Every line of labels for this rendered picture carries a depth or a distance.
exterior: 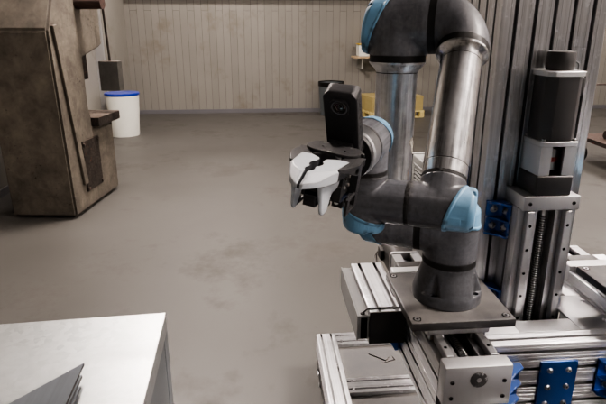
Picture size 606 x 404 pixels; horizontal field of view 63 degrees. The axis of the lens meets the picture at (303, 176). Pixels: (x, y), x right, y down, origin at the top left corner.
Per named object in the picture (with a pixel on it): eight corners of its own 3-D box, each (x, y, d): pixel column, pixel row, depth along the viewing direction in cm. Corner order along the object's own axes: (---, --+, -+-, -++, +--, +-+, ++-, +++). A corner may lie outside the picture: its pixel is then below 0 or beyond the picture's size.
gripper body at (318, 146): (345, 219, 63) (369, 191, 73) (356, 155, 60) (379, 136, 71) (290, 205, 65) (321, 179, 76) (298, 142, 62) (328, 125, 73)
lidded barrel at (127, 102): (114, 132, 838) (109, 90, 819) (146, 131, 842) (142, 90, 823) (104, 138, 786) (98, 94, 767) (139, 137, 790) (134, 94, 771)
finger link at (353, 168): (349, 186, 57) (367, 167, 64) (351, 173, 56) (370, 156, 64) (311, 176, 58) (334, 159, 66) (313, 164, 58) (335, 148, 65)
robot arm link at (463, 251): (476, 270, 102) (482, 208, 98) (410, 260, 106) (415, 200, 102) (479, 247, 112) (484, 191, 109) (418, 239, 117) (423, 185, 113)
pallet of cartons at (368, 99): (412, 111, 1058) (415, 78, 1038) (427, 119, 965) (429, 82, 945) (353, 112, 1048) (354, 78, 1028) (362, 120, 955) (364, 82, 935)
